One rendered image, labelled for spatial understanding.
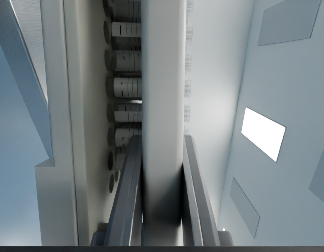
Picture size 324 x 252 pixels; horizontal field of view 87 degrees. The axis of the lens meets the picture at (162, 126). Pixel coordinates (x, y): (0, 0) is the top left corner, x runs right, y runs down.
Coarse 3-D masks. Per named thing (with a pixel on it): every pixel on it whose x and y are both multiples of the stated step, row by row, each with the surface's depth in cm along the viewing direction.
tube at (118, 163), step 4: (112, 152) 12; (116, 152) 12; (120, 152) 12; (124, 152) 12; (112, 156) 12; (116, 156) 12; (120, 156) 12; (124, 156) 12; (108, 160) 12; (112, 160) 12; (116, 160) 12; (120, 160) 12; (108, 164) 12; (112, 164) 12; (116, 164) 12; (120, 164) 12; (112, 168) 12; (116, 168) 12; (120, 168) 12
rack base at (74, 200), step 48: (48, 0) 7; (96, 0) 9; (48, 48) 7; (96, 48) 9; (48, 96) 9; (96, 96) 9; (96, 144) 9; (48, 192) 8; (96, 192) 9; (48, 240) 8
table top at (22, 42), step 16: (0, 0) 20; (16, 0) 22; (32, 0) 24; (0, 16) 21; (16, 16) 22; (32, 16) 24; (0, 32) 22; (16, 32) 22; (32, 32) 24; (16, 48) 23; (32, 48) 24; (16, 64) 24; (32, 64) 24; (16, 80) 25; (32, 80) 25; (32, 96) 27; (32, 112) 28; (48, 112) 28; (48, 128) 30; (48, 144) 32
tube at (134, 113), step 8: (112, 104) 12; (120, 104) 12; (128, 104) 12; (136, 104) 12; (112, 112) 11; (120, 112) 11; (128, 112) 11; (136, 112) 11; (184, 112) 12; (112, 120) 12; (120, 120) 12; (128, 120) 12; (136, 120) 12; (184, 120) 12
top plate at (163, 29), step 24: (144, 0) 7; (168, 0) 7; (144, 24) 7; (168, 24) 7; (144, 48) 7; (168, 48) 7; (144, 72) 8; (168, 72) 8; (144, 96) 8; (168, 96) 8; (144, 120) 8; (168, 120) 8; (144, 144) 8; (168, 144) 8; (144, 168) 8; (168, 168) 8; (144, 192) 8; (168, 192) 8; (144, 216) 9; (168, 216) 8; (144, 240) 9; (168, 240) 9
